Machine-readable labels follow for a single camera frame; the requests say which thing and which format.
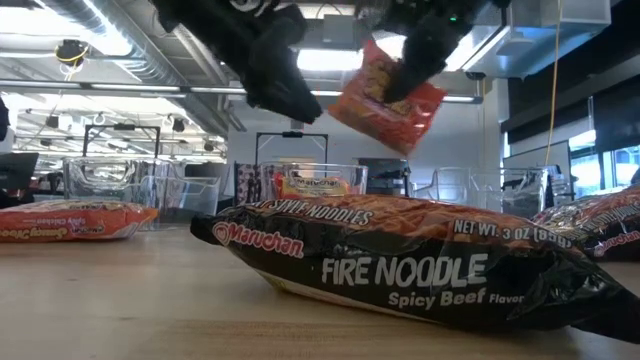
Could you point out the clear plastic bin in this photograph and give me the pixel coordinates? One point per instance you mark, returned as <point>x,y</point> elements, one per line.
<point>480,192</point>
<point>110,185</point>
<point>357,180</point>

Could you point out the red Saucy Noods packet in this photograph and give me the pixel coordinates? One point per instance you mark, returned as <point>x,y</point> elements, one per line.
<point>70,222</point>
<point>385,120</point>

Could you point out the yellow Maruchan ramen packet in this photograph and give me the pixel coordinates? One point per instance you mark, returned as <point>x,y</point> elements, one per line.
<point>312,186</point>

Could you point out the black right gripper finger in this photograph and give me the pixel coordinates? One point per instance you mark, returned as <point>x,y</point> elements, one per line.
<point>425,50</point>

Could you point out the black white patterned cloth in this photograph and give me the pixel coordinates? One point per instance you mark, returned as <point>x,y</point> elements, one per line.
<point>247,182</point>

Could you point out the black cabinet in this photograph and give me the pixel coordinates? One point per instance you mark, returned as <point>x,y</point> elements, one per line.
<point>385,177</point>

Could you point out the bright ceiling light panel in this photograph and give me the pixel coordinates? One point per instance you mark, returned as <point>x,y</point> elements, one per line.
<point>327,60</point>

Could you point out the glass window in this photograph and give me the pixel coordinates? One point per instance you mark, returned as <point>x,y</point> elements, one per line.
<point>625,167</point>

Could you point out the black stand frame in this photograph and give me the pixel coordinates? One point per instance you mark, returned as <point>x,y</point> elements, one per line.
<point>292,134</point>
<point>122,127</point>

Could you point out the black monitor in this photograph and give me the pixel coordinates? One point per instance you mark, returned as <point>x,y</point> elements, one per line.
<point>17,170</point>

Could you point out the black Fire Noodle packet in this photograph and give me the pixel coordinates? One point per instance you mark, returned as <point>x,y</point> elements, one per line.
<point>605,225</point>
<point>400,270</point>

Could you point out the ceiling security camera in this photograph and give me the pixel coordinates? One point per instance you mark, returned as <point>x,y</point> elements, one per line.
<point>475,75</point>

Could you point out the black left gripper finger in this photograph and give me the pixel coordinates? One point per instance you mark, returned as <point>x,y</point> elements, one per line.
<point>280,85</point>

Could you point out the long ceiling light strip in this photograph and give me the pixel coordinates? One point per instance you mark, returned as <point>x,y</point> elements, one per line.
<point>125,88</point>

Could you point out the large silver rectangular duct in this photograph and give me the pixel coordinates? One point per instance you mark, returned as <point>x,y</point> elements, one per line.
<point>525,40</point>

